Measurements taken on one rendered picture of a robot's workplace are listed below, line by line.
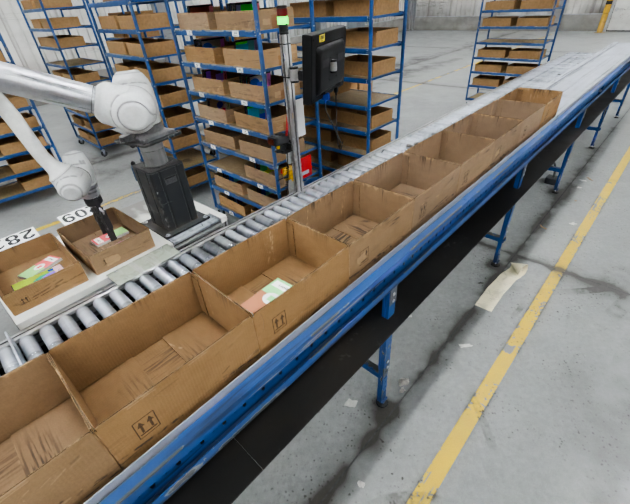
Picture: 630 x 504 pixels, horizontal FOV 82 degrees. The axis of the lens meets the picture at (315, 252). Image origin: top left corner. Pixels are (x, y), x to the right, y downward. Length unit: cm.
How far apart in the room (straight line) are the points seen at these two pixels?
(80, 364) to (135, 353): 14
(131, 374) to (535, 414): 178
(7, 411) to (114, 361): 24
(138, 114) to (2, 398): 99
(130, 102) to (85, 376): 95
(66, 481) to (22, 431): 29
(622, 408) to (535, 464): 57
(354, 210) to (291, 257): 40
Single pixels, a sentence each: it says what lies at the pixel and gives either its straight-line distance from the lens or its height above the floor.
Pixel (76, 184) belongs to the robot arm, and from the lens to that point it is 174.
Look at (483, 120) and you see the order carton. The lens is 253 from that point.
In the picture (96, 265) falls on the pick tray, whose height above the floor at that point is 80.
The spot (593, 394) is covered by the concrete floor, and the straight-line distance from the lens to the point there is 237.
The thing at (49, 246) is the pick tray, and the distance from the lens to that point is 216.
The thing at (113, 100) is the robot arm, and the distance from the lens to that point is 162.
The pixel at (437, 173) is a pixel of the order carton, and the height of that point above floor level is 99.
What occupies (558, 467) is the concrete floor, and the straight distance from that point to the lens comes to 207.
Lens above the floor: 170
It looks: 35 degrees down
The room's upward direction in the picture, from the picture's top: 4 degrees counter-clockwise
